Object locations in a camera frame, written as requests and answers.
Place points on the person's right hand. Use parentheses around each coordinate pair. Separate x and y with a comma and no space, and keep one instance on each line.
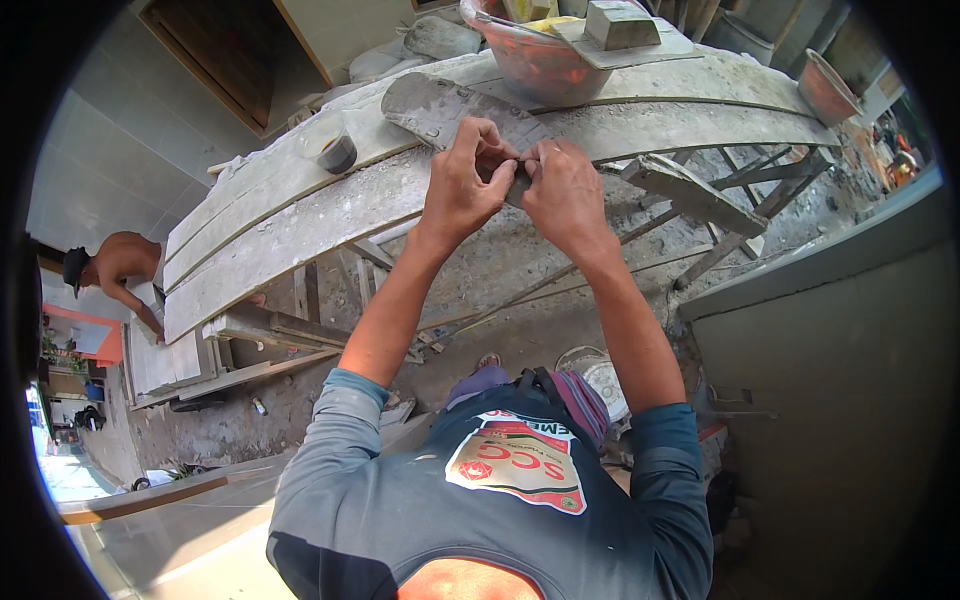
(570,199)

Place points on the clear plastic cup dark drink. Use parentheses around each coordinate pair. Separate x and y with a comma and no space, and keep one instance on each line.
(334,150)

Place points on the black bag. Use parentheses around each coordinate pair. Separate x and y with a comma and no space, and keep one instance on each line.
(90,418)

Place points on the cement-caked steel trowel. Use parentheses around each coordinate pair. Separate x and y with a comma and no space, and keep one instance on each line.
(435,105)

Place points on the white bucket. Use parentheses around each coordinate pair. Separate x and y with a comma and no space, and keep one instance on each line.
(604,379)

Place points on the small orange bucket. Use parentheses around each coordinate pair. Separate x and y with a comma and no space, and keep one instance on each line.
(825,94)

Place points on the thin wooden slat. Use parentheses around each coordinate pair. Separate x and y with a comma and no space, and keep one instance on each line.
(525,289)

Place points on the wooden plaster float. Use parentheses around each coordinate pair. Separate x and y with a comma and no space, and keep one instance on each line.
(622,30)

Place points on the person's body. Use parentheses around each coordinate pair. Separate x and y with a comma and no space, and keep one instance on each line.
(450,525)

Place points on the person's legs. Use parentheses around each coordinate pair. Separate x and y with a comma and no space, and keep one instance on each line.
(577,397)

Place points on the stack of pale floor tiles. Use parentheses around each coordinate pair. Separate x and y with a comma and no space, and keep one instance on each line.
(161,360)

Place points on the loose grey wooden board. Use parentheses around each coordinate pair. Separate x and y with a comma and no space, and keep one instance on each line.
(694,196)

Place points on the heap of cement sacks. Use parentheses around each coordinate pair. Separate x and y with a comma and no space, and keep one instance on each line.
(420,45)

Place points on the large orange mortar bucket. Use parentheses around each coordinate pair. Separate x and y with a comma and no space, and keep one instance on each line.
(536,64)

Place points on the long wooden board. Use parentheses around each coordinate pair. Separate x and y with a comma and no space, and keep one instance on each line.
(142,499)

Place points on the cement-stained scaffold plank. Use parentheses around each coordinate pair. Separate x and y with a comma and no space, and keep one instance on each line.
(712,75)
(300,225)

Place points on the small spray can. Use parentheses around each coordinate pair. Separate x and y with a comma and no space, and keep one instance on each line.
(259,406)

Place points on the blue container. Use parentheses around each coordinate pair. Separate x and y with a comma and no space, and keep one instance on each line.
(94,391)

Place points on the brown wooden door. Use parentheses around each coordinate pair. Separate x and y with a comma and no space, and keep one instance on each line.
(225,52)

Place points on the person's left hand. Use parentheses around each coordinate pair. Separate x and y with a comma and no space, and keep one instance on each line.
(461,195)

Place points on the wooden scaffold trestle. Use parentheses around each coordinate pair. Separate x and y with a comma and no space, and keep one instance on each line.
(300,326)
(780,187)

